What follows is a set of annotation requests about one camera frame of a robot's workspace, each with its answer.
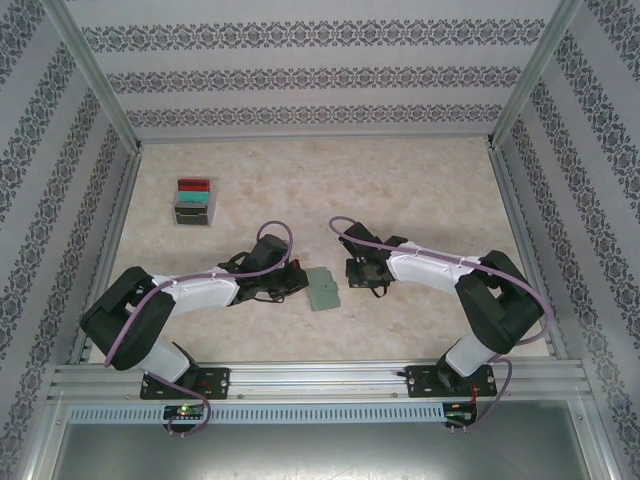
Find aluminium side rail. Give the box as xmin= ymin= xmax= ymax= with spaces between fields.
xmin=487 ymin=142 xmax=569 ymax=361

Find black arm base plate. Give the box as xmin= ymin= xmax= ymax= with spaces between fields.
xmin=405 ymin=364 xmax=500 ymax=400
xmin=139 ymin=367 xmax=232 ymax=401

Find black credit card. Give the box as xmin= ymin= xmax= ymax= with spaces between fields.
xmin=175 ymin=202 xmax=209 ymax=226

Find clear acrylic card box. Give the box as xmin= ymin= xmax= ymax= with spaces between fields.
xmin=173 ymin=177 xmax=215 ymax=229

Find aluminium cross rail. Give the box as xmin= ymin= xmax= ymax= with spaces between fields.
xmin=137 ymin=130 xmax=494 ymax=145

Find green leather card holder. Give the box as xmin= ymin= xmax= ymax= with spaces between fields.
xmin=303 ymin=267 xmax=342 ymax=312

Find slotted grey cable duct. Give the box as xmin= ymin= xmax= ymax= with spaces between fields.
xmin=67 ymin=403 xmax=446 ymax=422

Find aluminium mounting rail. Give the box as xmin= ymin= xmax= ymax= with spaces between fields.
xmin=47 ymin=362 xmax=594 ymax=401

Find small circuit board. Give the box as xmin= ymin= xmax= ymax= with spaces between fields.
xmin=443 ymin=401 xmax=479 ymax=426
xmin=163 ymin=403 xmax=206 ymax=422

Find aluminium frame post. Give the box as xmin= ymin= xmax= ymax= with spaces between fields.
xmin=487 ymin=0 xmax=586 ymax=149
xmin=42 ymin=0 xmax=144 ymax=151

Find grey metal panel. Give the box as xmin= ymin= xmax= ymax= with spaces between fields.
xmin=49 ymin=422 xmax=599 ymax=480

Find purple cable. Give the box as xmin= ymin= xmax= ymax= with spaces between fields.
xmin=327 ymin=215 xmax=556 ymax=436
xmin=103 ymin=219 xmax=295 ymax=439

